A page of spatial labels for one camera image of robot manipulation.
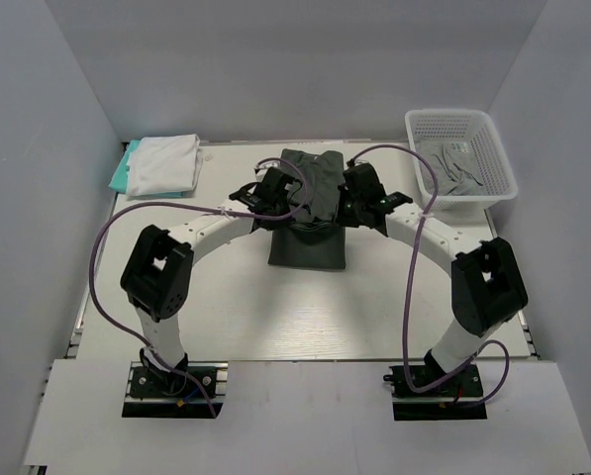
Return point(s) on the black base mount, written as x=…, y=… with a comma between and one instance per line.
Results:
x=457, y=399
x=150, y=397

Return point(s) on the white plastic basket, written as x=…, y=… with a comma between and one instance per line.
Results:
x=462, y=125

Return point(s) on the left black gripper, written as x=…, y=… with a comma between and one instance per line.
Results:
x=286, y=205

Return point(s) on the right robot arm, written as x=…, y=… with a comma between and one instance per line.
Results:
x=487, y=289

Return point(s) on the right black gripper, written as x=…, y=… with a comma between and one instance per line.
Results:
x=342, y=218

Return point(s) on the light grey t-shirt in basket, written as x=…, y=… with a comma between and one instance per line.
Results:
x=455, y=167

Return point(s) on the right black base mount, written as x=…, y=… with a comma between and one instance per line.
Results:
x=457, y=399

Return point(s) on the folded white t-shirt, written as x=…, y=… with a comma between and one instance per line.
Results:
x=161, y=165

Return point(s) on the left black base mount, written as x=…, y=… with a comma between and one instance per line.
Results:
x=150, y=397

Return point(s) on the folded teal t-shirt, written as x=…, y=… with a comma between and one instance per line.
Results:
x=119, y=180

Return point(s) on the dark grey t-shirt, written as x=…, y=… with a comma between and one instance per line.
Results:
x=312, y=240

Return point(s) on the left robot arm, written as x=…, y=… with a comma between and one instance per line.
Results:
x=157, y=276

